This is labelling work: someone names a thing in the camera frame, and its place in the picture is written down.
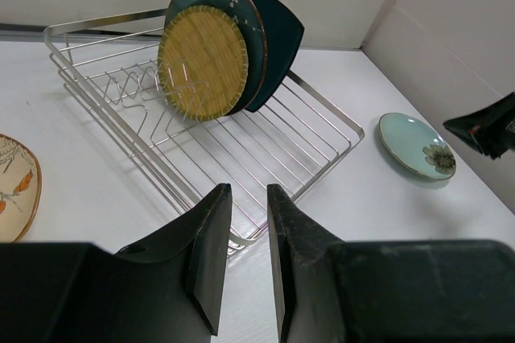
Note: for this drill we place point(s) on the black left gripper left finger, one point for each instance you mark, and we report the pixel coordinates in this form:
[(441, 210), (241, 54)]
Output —
[(173, 279)]

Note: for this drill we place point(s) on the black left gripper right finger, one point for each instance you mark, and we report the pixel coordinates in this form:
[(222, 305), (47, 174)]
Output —
[(306, 302)]

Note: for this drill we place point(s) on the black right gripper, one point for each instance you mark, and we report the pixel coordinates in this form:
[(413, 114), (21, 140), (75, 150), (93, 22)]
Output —
[(489, 131)]

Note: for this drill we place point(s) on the woven bamboo round plate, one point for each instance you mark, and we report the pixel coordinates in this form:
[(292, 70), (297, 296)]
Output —
[(203, 63)]

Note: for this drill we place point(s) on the dark teal square plate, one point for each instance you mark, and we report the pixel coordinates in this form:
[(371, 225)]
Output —
[(284, 33)]

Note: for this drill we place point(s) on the dark teal round plate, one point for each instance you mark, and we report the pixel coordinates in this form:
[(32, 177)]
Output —
[(249, 21)]

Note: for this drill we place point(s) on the light blue flower plate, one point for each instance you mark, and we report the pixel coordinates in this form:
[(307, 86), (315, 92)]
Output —
[(416, 146)]

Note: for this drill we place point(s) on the beige plate with orange leaves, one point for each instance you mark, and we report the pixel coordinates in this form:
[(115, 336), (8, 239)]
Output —
[(21, 185)]

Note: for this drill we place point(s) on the metal wire dish rack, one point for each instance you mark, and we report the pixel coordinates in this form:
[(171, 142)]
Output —
[(109, 66)]

